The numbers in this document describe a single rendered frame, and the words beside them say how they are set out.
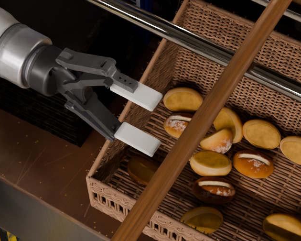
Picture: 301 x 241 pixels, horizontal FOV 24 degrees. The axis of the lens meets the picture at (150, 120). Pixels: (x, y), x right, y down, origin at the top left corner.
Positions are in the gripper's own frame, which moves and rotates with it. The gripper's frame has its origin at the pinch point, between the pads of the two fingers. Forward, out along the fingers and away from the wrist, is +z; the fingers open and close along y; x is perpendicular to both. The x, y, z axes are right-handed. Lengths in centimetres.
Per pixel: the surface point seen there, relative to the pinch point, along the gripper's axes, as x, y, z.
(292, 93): -17.9, 3.0, 15.1
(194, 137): -1.1, -0.6, 6.8
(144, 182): -14, 57, -10
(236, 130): -36, 55, 2
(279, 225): -20, 56, 21
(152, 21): -18.2, 2.4, -10.8
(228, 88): -11.2, -0.6, 6.9
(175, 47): -45, 47, -20
